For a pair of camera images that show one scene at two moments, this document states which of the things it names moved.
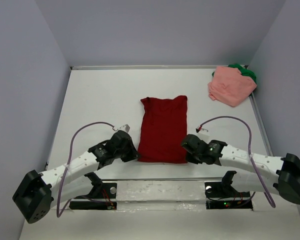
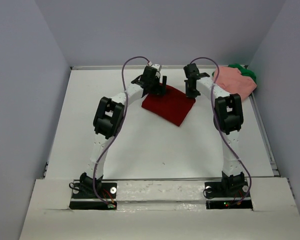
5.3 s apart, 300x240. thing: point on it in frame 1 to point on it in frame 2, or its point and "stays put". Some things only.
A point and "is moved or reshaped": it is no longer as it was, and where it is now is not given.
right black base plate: x=219 y=195 stays put
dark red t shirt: x=163 y=137 is moved or reshaped
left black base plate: x=108 y=190 stays put
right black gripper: x=190 y=158 to x=191 y=94
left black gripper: x=133 y=154 to x=159 y=89
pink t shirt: x=230 y=86 stays put
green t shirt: x=244 y=72 stays put
